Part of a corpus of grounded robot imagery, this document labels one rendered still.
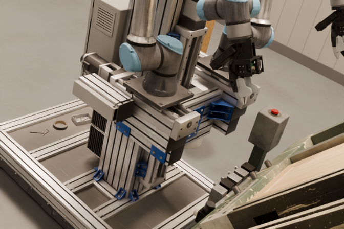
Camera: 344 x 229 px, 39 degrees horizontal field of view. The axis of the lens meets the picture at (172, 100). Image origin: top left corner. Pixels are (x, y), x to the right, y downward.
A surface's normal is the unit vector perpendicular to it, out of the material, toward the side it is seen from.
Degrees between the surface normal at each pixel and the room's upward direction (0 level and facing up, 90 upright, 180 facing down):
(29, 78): 0
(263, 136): 90
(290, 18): 90
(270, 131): 90
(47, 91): 0
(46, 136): 0
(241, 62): 90
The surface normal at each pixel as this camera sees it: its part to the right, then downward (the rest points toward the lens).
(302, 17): -0.65, 0.25
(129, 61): -0.81, 0.25
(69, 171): 0.22, -0.84
